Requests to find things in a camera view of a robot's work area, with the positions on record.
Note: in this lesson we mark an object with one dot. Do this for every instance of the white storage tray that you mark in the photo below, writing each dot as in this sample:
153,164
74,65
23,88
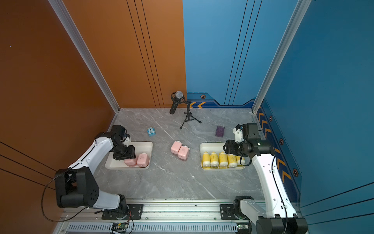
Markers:
209,148
145,147

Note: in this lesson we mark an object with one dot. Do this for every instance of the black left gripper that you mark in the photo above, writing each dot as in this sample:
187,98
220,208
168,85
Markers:
131,154

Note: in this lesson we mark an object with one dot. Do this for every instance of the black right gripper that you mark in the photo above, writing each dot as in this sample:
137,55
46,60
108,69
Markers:
229,147

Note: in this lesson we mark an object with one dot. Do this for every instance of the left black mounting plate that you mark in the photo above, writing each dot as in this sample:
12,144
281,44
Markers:
131,211

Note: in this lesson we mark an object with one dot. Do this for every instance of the pink pencil sharpener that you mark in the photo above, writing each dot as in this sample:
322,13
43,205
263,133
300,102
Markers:
143,160
131,162
184,152
176,147

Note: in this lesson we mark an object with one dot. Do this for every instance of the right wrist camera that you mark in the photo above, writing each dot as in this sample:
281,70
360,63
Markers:
245,132

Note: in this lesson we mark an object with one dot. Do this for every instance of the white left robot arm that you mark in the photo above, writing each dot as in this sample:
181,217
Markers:
76,186

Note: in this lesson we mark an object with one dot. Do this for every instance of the right small circuit board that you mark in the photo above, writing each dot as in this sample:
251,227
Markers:
244,228

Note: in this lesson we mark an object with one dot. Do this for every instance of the black microphone tripod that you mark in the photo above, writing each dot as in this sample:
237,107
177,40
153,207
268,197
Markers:
189,116

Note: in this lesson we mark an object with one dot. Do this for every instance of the white right storage tray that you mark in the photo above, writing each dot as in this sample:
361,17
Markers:
209,148

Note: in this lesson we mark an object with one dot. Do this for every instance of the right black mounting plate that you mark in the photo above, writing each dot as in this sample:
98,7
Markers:
227,212

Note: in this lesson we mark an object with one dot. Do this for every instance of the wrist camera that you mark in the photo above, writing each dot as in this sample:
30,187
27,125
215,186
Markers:
124,136
245,132

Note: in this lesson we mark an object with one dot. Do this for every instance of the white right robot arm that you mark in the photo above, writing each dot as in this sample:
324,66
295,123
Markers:
279,216

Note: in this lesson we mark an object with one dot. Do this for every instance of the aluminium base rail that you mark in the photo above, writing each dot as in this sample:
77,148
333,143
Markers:
159,216

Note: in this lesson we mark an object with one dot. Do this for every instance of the white left storage tray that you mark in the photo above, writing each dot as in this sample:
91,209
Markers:
145,147

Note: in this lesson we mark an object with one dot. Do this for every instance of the green circuit board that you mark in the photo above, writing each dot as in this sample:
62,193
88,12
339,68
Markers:
119,227

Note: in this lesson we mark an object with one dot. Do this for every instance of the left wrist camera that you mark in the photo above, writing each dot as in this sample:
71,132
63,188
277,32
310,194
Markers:
124,136

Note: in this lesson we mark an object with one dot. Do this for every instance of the blue owl toy block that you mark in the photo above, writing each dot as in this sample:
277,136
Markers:
151,131

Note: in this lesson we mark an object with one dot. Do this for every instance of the purple cube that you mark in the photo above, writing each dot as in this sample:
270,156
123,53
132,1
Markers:
220,131

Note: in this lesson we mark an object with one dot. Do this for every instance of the black mounting plate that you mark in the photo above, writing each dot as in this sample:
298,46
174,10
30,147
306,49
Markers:
227,212
131,211

